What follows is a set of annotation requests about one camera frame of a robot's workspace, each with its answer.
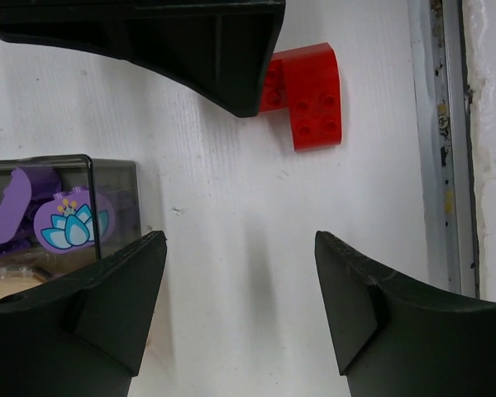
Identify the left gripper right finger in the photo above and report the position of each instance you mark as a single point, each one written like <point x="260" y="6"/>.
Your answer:
<point x="397" y="336"/>

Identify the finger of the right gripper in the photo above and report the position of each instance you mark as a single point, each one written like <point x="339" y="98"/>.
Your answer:
<point x="219" y="49"/>

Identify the large red lego brick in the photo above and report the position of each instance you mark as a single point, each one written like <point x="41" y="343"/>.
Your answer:
<point x="306" y="82"/>

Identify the front aluminium rail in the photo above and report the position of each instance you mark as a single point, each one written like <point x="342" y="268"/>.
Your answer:
<point x="443" y="99"/>

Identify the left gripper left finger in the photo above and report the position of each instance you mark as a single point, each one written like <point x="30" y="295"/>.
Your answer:
<point x="83" y="334"/>

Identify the purple lego cluster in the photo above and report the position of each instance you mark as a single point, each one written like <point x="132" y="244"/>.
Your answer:
<point x="28" y="188"/>

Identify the orange transparent container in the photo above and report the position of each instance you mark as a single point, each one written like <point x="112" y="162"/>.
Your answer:
<point x="18" y="283"/>

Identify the purple flower lego brick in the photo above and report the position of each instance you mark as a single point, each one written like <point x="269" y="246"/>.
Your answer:
<point x="73" y="220"/>

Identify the grey transparent container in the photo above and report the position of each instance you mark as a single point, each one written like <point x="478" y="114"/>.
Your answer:
<point x="115" y="179"/>

